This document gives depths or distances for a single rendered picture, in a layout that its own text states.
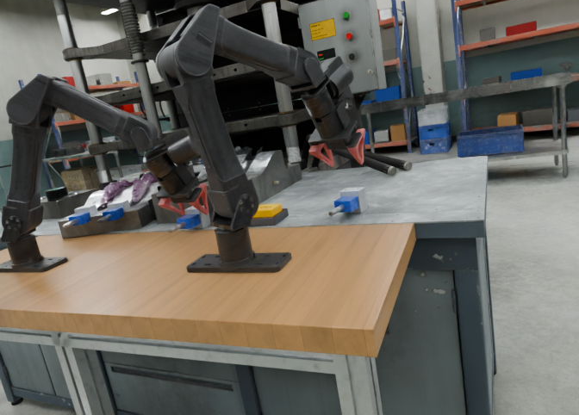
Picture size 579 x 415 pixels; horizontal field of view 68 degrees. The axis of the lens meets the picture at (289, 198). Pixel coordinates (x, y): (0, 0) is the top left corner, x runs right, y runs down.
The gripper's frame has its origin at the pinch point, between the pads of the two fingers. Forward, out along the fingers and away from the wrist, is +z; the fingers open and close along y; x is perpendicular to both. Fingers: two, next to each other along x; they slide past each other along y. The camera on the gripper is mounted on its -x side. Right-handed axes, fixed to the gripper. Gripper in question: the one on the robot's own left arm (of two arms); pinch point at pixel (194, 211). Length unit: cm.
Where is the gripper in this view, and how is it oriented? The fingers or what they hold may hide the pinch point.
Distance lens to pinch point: 116.7
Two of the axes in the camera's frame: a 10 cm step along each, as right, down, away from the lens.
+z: 3.6, 7.0, 6.1
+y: -8.9, 0.5, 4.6
